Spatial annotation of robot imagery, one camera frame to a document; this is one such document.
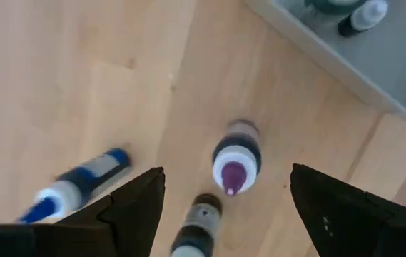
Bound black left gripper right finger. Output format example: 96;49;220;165
290;163;406;257

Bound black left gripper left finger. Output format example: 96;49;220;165
0;166;166;257

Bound clear plastic tray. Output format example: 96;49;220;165
243;0;406;135

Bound small black dropper bottle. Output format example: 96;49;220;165
337;0;389;38

